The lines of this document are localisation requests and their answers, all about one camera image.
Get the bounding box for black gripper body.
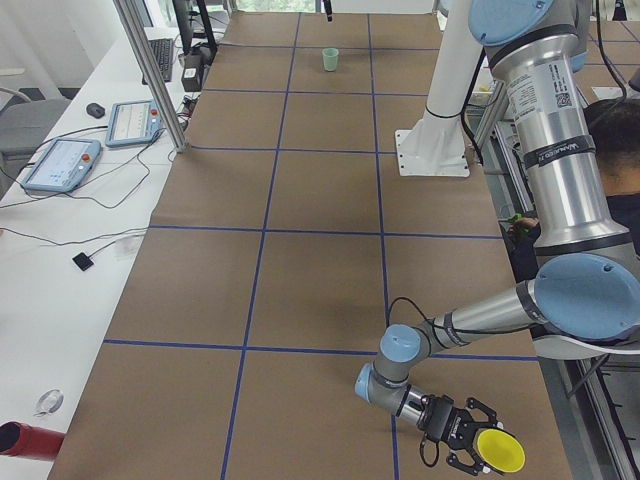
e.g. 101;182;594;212
420;395;473;450

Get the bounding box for yellow plastic cup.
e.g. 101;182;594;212
476;429;526;473

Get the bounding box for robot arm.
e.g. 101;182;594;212
355;1;639;476

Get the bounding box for green plastic cup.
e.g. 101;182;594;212
322;47;340;72

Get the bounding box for black power box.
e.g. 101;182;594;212
181;54;204;93

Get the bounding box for black keyboard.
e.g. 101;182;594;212
148;38;174;83

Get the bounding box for green scissors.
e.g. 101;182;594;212
508;214;538;233

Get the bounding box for far blue teach pendant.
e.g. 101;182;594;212
105;99;163;148

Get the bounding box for blue teach pendant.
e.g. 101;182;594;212
105;99;163;148
21;137;102;193

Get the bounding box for black computer mouse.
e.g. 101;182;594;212
86;102;106;119

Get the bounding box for near blue teach pendant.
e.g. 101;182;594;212
21;137;102;193

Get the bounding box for seated person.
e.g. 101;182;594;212
507;98;640;346

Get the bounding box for grey office chair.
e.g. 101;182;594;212
1;87;71;159

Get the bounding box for small black square pad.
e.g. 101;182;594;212
72;252;94;271

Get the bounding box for clear tape roll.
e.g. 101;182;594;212
34;389;64;417

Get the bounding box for red cylinder bottle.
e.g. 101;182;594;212
1;421;65;461

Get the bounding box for aluminium frame post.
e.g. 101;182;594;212
113;0;187;153

